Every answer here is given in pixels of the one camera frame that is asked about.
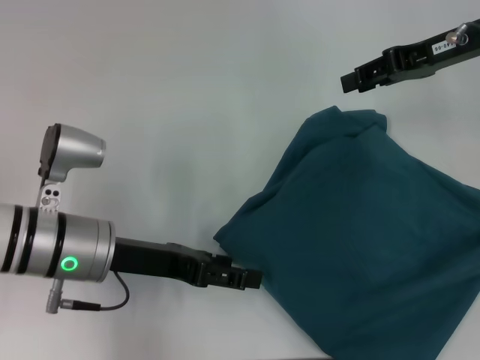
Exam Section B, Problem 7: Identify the teal T-shirt with white print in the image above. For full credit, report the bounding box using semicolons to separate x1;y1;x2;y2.
212;106;480;360

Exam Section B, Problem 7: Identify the right gripper cable with connector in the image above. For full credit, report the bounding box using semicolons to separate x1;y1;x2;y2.
445;22;472;47

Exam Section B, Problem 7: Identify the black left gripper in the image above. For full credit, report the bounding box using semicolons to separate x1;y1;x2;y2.
111;237;263;292

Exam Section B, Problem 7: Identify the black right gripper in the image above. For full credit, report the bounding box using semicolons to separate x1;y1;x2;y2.
340;26;480;95

